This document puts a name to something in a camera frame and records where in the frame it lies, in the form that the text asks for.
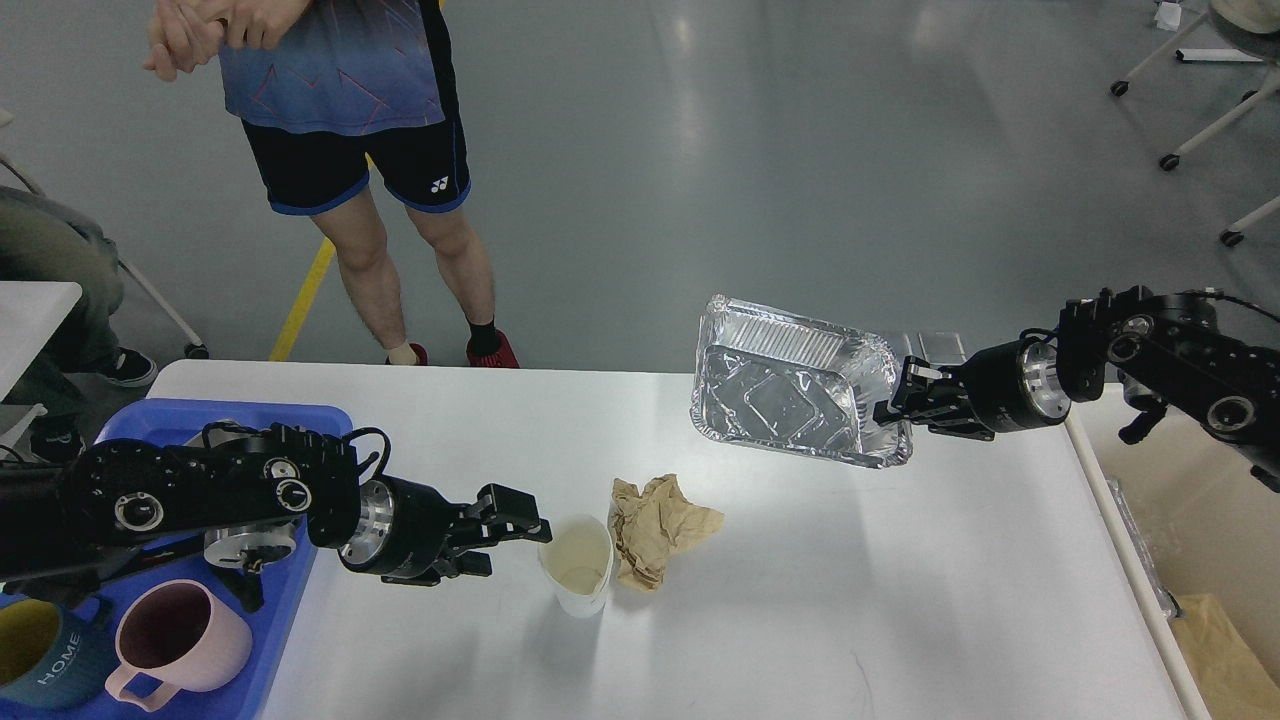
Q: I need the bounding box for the dark blue HOME mug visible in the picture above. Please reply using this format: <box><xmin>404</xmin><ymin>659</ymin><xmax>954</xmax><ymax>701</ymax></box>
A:
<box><xmin>1</xmin><ymin>594</ymin><xmax>118</xmax><ymax>711</ymax></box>

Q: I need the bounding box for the square stainless steel tray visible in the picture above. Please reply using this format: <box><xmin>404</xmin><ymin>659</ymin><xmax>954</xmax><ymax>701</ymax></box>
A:
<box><xmin>186</xmin><ymin>419</ymin><xmax>255</xmax><ymax>448</ymax></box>

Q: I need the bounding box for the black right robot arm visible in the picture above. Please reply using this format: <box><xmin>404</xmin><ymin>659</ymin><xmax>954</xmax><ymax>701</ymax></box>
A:
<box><xmin>873</xmin><ymin>286</ymin><xmax>1279</xmax><ymax>489</ymax></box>

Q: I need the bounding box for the pink plastic mug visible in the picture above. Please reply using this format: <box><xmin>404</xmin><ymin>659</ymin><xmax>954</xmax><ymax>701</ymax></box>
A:
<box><xmin>104</xmin><ymin>579</ymin><xmax>253</xmax><ymax>714</ymax></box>

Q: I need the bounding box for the white paper cup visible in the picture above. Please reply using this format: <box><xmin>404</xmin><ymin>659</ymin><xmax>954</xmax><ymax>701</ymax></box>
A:
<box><xmin>538</xmin><ymin>514</ymin><xmax>614</xmax><ymax>619</ymax></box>

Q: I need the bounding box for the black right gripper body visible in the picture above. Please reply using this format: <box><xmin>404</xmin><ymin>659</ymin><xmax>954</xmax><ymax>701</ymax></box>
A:
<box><xmin>950</xmin><ymin>340</ymin><xmax>1071</xmax><ymax>441</ymax></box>

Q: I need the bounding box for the person's right hand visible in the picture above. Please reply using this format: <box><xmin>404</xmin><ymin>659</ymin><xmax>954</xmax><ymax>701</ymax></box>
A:
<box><xmin>142</xmin><ymin>1</ymin><xmax>227</xmax><ymax>82</ymax></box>

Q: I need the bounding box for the white rolling chair base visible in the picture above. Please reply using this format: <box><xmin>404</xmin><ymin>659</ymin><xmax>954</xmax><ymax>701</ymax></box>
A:
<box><xmin>1110</xmin><ymin>0</ymin><xmax>1280</xmax><ymax>249</ymax></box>

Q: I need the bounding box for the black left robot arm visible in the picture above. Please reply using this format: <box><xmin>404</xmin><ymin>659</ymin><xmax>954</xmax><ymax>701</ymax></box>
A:
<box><xmin>3</xmin><ymin>423</ymin><xmax>553</xmax><ymax>612</ymax></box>

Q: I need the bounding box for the brown paper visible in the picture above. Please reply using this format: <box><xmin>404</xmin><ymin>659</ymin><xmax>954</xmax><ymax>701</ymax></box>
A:
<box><xmin>1171</xmin><ymin>594</ymin><xmax>1279</xmax><ymax>719</ymax></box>
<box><xmin>607</xmin><ymin>473</ymin><xmax>726</xmax><ymax>593</ymax></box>

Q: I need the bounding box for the white side table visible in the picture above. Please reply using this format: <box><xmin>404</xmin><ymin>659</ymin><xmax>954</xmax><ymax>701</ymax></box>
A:
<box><xmin>1</xmin><ymin>281</ymin><xmax>84</xmax><ymax>466</ymax></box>

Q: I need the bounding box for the aluminium foil tray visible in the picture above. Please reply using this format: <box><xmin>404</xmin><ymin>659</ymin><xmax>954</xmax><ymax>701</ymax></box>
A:
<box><xmin>690</xmin><ymin>293</ymin><xmax>913</xmax><ymax>469</ymax></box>

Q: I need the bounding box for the beige plastic bin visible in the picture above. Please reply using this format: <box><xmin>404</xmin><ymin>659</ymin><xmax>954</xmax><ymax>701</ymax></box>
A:
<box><xmin>1065</xmin><ymin>384</ymin><xmax>1279</xmax><ymax>719</ymax></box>

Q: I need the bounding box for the brown paper in bin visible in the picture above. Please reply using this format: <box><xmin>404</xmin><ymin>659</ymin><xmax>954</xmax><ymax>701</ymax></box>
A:
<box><xmin>1171</xmin><ymin>594</ymin><xmax>1279</xmax><ymax>719</ymax></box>

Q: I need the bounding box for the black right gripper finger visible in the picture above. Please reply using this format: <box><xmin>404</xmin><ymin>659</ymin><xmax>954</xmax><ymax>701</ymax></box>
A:
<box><xmin>895</xmin><ymin>356</ymin><xmax>966</xmax><ymax>401</ymax></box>
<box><xmin>873</xmin><ymin>398</ymin><xmax>966</xmax><ymax>436</ymax></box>

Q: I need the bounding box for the person's left hand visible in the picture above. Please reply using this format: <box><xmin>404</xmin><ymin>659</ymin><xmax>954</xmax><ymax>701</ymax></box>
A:
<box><xmin>196</xmin><ymin>1</ymin><xmax>312</xmax><ymax>50</ymax></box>

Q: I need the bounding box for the seated person in green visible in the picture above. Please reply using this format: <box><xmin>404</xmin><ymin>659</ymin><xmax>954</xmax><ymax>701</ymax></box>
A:
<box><xmin>1</xmin><ymin>186</ymin><xmax>157</xmax><ymax>464</ymax></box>

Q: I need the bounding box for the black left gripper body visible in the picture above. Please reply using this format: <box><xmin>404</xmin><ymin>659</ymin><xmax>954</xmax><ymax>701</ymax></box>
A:
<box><xmin>338</xmin><ymin>477</ymin><xmax>467</xmax><ymax>587</ymax></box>

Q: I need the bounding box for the clear plastic sheet in bin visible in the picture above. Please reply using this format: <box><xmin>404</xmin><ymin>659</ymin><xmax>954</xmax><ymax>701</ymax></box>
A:
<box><xmin>1105</xmin><ymin>475</ymin><xmax>1184</xmax><ymax>623</ymax></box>

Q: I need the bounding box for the standing person in shorts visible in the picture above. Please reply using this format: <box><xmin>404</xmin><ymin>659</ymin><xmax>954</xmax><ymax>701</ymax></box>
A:
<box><xmin>212</xmin><ymin>1</ymin><xmax>518</xmax><ymax>369</ymax></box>

